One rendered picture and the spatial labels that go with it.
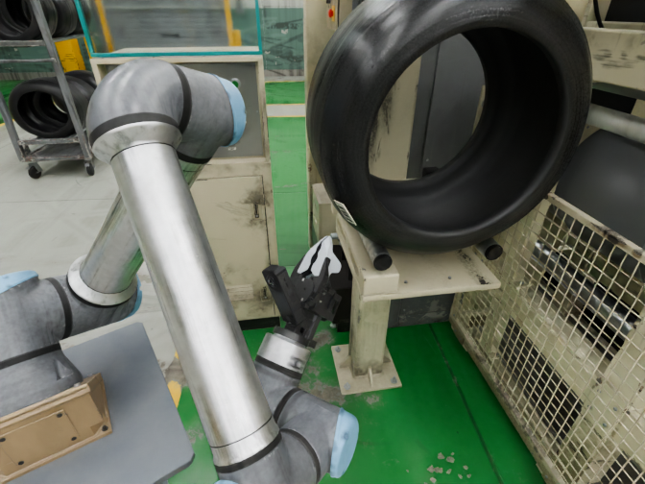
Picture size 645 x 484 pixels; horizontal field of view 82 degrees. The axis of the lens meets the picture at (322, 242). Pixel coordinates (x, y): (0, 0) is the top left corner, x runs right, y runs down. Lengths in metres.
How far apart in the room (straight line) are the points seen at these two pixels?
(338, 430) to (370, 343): 1.04
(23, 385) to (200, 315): 0.54
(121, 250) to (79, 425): 0.38
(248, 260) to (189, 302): 1.23
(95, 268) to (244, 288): 0.97
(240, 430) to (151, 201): 0.30
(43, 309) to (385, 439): 1.22
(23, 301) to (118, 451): 0.38
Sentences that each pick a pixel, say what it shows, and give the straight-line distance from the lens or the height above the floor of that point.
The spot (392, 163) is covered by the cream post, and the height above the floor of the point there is 1.00.
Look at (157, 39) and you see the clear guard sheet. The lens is 1.48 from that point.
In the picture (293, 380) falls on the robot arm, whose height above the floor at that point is 0.86.
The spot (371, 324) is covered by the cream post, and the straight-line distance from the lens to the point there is 1.55.
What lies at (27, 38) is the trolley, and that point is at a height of 1.19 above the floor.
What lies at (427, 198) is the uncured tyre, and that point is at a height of 0.94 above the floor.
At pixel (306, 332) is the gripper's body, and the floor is 0.89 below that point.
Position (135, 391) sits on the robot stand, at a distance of 1.10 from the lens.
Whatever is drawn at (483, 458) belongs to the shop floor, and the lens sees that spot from 1.70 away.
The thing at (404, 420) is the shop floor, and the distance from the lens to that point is 1.70.
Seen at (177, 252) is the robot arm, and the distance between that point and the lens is 0.50.
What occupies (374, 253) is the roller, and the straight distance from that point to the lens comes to 0.89.
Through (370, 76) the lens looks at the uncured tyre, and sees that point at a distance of 0.70.
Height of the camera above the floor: 1.41
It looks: 32 degrees down
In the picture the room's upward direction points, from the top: straight up
